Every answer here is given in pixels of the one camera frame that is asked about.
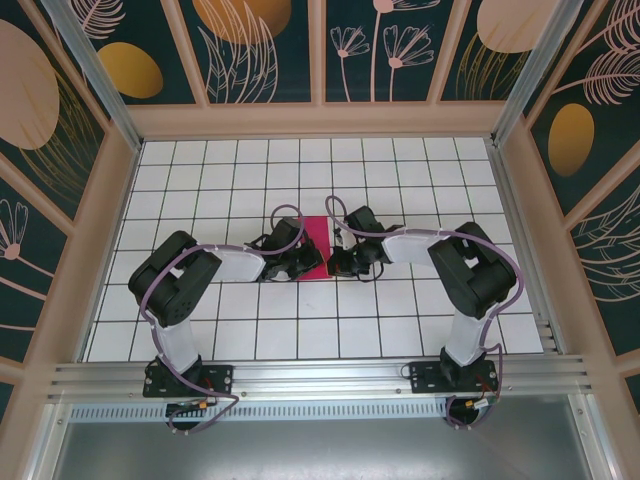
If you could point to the pink square paper sheet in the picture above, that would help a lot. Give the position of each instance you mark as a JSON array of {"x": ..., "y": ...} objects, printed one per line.
[{"x": 316, "y": 230}]

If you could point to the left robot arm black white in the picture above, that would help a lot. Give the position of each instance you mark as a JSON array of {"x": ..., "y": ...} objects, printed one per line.
[{"x": 175, "y": 280}]

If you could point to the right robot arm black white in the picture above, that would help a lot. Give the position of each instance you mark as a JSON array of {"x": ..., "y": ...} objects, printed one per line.
[{"x": 475, "y": 275}]

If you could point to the grey metal sheet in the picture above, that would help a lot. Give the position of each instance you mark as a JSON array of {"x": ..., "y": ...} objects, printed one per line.
[{"x": 320, "y": 450}]

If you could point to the small circuit board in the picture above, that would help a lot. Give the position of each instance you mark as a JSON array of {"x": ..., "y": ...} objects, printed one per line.
[
  {"x": 192, "y": 405},
  {"x": 480, "y": 403}
]

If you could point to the aluminium mounting rail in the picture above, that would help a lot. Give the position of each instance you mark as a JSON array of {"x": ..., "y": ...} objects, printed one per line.
[{"x": 320, "y": 375}]

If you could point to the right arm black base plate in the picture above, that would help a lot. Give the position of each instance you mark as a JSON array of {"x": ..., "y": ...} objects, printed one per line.
[{"x": 425, "y": 377}]

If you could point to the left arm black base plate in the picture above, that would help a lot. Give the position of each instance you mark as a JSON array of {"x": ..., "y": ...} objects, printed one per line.
[{"x": 220, "y": 380}]

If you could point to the aluminium side rail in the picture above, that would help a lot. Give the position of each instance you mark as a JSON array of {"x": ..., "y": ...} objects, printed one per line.
[{"x": 515, "y": 200}]

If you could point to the aluminium frame post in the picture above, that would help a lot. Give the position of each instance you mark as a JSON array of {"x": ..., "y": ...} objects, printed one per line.
[
  {"x": 100, "y": 85},
  {"x": 534, "y": 75}
]

